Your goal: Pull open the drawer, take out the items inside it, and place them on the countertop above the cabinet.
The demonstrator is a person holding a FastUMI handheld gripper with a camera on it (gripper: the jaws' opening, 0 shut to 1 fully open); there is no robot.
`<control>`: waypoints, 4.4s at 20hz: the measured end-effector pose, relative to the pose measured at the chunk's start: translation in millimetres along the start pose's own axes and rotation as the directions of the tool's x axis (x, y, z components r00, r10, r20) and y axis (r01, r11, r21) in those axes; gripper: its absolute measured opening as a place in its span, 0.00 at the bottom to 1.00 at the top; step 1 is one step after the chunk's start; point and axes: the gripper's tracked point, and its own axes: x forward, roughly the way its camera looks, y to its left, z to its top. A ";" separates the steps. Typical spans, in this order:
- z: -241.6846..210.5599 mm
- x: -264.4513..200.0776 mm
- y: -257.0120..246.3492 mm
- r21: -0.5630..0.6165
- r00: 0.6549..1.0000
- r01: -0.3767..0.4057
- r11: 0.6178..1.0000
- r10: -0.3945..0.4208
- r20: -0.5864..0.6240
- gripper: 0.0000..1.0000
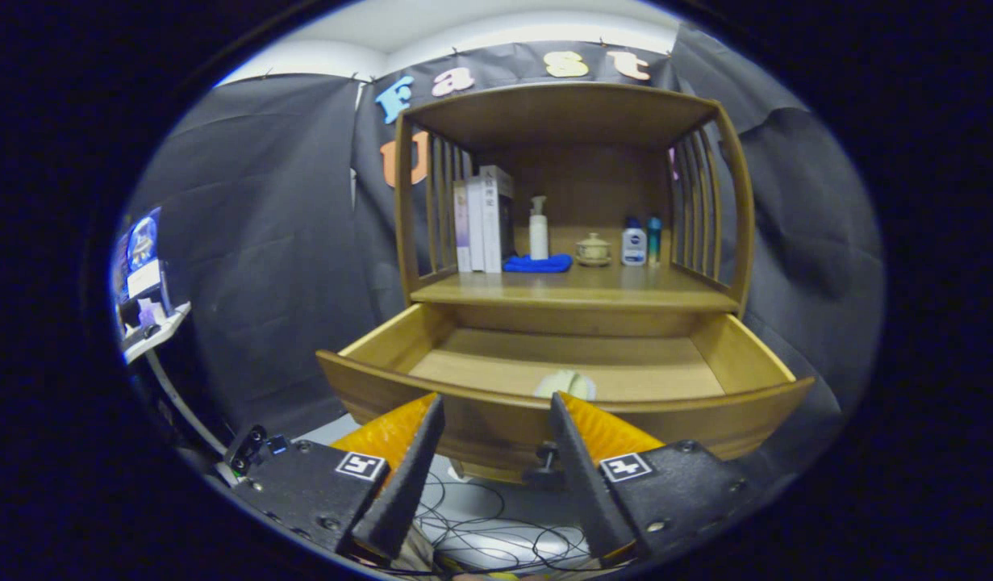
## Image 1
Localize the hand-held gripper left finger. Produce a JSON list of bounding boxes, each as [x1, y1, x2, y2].
[[242, 393, 447, 563]]

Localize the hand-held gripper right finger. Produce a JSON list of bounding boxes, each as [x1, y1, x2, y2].
[[549, 393, 775, 563]]

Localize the pale green ceramic dish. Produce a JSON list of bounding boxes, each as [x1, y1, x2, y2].
[[534, 370, 598, 402]]

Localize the wooden countertop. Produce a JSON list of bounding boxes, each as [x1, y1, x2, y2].
[[411, 262, 741, 314]]

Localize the wooden cabinet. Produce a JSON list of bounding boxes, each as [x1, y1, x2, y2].
[[393, 81, 757, 340]]

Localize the blue folded cloth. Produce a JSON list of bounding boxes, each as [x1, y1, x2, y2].
[[503, 253, 574, 274]]

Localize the lidded ceramic tea cup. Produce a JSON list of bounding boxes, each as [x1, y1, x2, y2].
[[575, 232, 613, 267]]

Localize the white bottle blue cap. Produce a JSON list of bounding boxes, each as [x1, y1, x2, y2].
[[621, 216, 648, 266]]

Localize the white pump bottle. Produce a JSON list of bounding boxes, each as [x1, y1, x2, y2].
[[529, 195, 549, 261]]

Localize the purple spine book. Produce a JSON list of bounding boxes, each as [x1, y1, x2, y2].
[[453, 179, 473, 273]]

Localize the thin white book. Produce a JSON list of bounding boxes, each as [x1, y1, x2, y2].
[[466, 176, 487, 273]]

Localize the white book dark cover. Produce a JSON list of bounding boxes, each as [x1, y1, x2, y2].
[[480, 165, 515, 274]]

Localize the white stand tray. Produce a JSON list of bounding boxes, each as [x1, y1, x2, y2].
[[123, 303, 227, 457]]

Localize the lit display screen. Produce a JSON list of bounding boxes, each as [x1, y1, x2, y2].
[[113, 208, 173, 324]]

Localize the black floor cables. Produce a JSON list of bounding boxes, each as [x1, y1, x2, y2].
[[415, 472, 602, 575]]

